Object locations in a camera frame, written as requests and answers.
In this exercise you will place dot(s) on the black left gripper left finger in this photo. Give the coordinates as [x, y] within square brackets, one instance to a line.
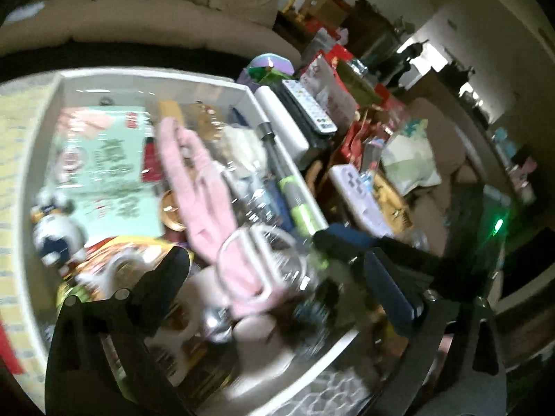
[98, 363]

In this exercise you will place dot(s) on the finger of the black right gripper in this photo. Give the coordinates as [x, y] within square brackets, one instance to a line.
[347, 242]

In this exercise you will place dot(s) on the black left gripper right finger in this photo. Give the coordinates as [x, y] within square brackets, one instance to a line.
[452, 364]

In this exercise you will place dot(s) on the green handled tool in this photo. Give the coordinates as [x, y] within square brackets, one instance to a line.
[303, 216]

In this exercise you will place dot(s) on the purple power strip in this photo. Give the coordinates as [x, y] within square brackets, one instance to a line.
[359, 200]

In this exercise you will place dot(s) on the white tape dispenser rings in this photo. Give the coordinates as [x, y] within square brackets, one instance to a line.
[125, 268]

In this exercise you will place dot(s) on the green floral pillow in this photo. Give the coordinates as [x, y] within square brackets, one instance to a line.
[408, 159]

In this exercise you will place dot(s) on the white remote control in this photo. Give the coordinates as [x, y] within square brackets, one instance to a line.
[312, 110]

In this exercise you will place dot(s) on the white rectangular case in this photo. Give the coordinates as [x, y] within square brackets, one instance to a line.
[284, 126]

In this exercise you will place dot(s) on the cow figurine toy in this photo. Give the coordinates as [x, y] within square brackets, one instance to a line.
[57, 238]

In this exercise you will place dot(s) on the white cup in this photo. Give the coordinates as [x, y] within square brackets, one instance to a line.
[262, 352]

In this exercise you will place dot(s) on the white fluffy ball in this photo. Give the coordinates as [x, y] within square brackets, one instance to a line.
[242, 146]

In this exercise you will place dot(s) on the pink cloth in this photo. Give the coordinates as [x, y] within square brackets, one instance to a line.
[204, 204]

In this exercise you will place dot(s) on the gold lid jar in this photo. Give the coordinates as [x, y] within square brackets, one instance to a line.
[169, 213]

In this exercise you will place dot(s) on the purple round lid container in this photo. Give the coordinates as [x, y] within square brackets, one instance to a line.
[270, 62]

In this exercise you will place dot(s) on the white storage box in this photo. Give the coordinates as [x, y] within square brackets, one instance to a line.
[194, 345]

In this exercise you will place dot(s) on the red lighter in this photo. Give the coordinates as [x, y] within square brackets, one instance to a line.
[151, 169]

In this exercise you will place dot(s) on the green snack box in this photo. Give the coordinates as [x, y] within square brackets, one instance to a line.
[98, 162]

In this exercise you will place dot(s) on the brown sofa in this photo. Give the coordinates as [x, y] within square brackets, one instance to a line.
[240, 27]

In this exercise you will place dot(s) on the yellow checkered tablecloth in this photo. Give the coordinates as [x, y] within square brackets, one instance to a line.
[21, 109]

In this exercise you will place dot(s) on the white handled scissors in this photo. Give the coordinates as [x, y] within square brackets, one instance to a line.
[261, 266]

